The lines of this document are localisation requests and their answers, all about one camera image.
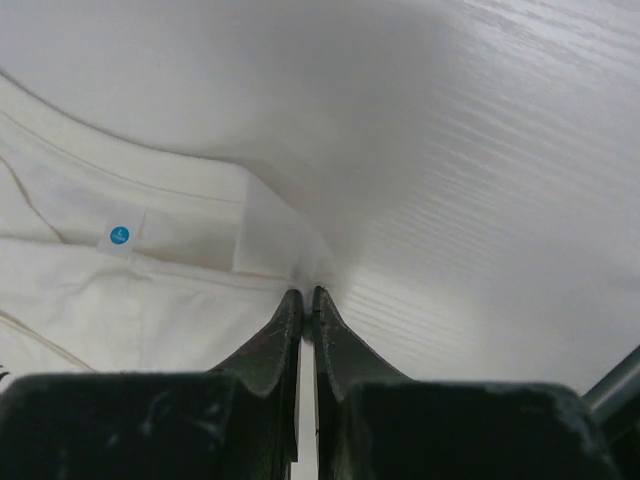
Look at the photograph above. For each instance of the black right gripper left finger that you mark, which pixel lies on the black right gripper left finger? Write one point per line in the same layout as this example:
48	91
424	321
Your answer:
234	421

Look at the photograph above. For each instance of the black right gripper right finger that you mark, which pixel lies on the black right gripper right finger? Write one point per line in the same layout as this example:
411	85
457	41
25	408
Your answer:
373	422

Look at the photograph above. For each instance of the white t shirt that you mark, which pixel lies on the white t shirt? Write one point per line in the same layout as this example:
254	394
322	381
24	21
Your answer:
118	258

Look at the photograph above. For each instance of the aluminium frame rail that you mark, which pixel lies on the aluminium frame rail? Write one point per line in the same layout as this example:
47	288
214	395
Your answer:
614	401

